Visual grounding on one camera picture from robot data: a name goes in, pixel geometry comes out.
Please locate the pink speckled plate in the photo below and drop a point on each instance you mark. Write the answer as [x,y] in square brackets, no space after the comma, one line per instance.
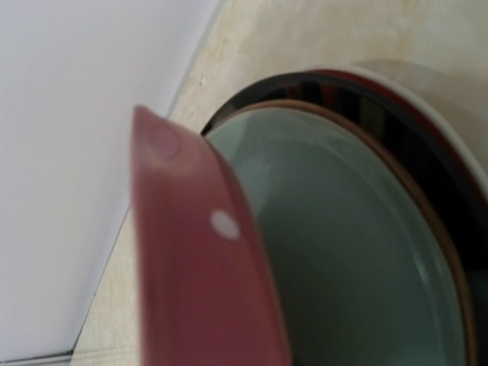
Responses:
[207,296]

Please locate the light teal plate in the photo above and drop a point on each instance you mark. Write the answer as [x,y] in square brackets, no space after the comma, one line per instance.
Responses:
[366,271]

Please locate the black plate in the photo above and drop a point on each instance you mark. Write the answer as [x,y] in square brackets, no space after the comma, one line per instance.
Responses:
[411,141]

